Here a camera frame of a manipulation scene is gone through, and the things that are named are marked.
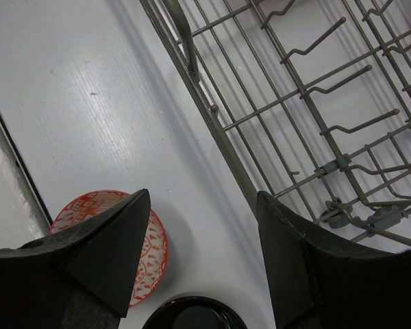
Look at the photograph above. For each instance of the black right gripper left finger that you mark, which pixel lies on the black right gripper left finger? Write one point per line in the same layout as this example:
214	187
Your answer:
80	277

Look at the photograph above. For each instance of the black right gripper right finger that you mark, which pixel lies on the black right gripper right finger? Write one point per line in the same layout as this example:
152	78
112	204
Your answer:
318	279

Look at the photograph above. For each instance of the black bowl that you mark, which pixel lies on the black bowl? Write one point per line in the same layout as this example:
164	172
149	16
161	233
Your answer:
194	312

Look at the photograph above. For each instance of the orange diamond pattern bowl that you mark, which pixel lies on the orange diamond pattern bowl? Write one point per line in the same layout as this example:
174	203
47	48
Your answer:
155	251

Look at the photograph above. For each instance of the grey wire dish rack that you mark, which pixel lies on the grey wire dish rack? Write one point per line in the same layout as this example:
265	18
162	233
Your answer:
308	100

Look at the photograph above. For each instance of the grey taped cover panel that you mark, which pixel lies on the grey taped cover panel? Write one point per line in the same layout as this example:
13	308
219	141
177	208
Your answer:
23	214

